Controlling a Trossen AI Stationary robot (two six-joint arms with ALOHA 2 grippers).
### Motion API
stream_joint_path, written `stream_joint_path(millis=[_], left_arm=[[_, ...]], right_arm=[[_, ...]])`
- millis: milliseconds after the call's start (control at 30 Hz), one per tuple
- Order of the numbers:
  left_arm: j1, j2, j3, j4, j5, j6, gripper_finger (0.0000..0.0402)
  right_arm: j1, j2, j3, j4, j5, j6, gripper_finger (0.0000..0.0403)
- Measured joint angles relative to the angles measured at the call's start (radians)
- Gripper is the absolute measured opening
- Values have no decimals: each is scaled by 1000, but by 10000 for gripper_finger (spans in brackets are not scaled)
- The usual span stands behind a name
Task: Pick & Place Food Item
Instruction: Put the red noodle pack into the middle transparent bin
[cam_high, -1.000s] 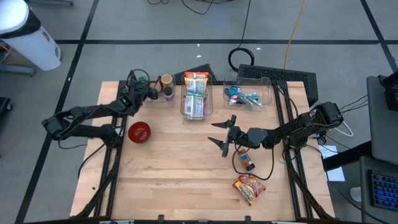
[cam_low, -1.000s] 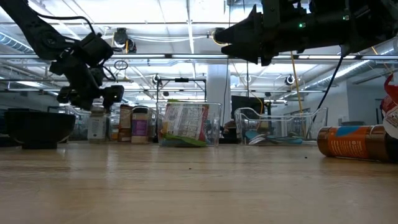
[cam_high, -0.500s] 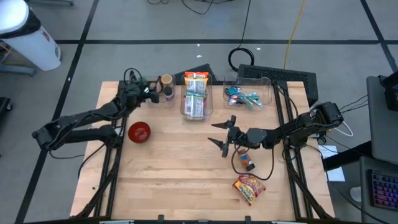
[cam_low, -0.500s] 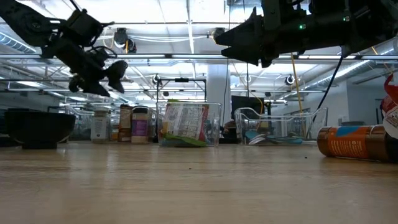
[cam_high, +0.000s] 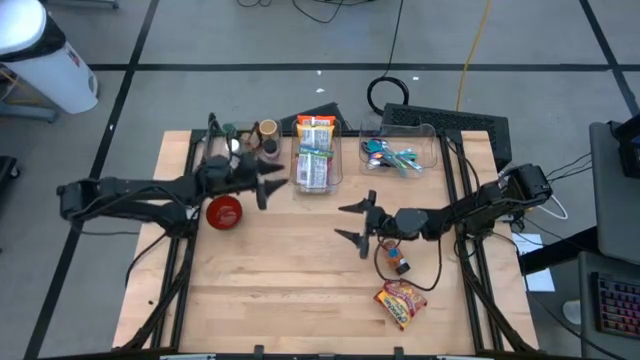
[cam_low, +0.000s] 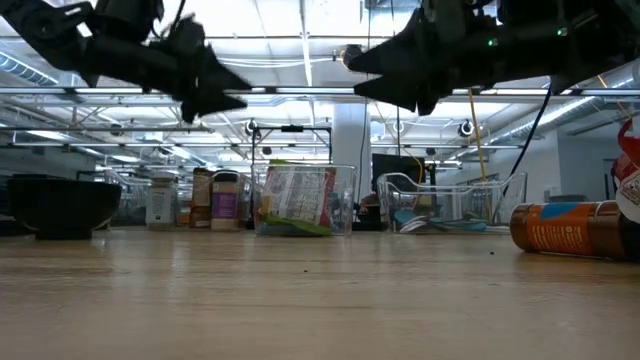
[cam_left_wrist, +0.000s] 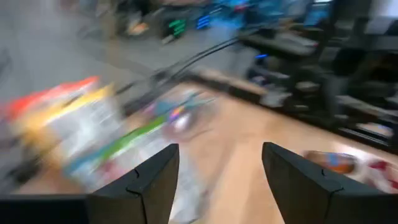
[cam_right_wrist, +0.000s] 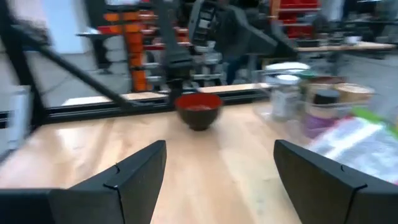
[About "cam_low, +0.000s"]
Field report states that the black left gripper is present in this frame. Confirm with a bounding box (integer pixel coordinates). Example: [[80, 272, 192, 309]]
[[79, 14, 254, 124]]

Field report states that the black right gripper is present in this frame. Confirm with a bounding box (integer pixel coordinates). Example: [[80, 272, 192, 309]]
[[343, 0, 574, 117]]

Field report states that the orange candy bar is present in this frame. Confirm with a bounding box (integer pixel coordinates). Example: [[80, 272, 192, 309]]
[[191, 167, 215, 230]]

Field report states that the black-lid spice jar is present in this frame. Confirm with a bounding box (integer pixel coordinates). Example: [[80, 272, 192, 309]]
[[210, 169, 241, 232]]

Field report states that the white-label spice jar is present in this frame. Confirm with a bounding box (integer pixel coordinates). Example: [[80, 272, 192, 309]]
[[144, 172, 177, 231]]

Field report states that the green ramen packet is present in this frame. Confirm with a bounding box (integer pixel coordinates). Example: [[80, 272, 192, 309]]
[[257, 159, 337, 237]]

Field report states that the iridescent rainbow spoon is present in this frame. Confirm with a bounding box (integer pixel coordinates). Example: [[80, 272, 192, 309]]
[[399, 215, 441, 234]]

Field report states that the teal plastic utensil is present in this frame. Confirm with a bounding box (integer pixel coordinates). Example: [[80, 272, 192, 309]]
[[393, 208, 489, 234]]

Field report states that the orange-brown spice bottle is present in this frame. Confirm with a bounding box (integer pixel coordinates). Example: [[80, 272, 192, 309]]
[[509, 199, 634, 262]]

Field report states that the red ramen packet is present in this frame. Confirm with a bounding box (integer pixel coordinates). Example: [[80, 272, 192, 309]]
[[610, 117, 640, 225]]

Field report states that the black monitor screen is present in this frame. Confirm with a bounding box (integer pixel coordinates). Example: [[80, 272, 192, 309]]
[[371, 153, 427, 199]]

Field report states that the wide clear plastic bin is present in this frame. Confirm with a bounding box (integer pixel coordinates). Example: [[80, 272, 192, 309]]
[[102, 167, 254, 232], [377, 171, 529, 235]]

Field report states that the person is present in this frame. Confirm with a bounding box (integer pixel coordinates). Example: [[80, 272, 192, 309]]
[[357, 192, 382, 222]]

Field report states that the narrow clear plastic bin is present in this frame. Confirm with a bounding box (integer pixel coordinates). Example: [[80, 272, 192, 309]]
[[251, 162, 358, 237]]

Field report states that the red and black bowl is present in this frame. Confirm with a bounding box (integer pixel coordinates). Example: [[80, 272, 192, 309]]
[[7, 177, 123, 240]]

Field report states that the grey rectangular bin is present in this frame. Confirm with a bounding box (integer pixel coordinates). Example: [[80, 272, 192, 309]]
[[548, 193, 591, 204]]

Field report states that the thin black hanging cable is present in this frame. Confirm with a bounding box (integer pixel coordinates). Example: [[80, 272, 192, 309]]
[[357, 97, 372, 201]]

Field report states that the black rectangular rig frame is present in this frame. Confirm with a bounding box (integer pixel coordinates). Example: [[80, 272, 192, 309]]
[[250, 124, 334, 166]]

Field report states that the yellow floor cable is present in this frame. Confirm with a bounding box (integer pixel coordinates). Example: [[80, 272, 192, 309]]
[[467, 88, 494, 221]]

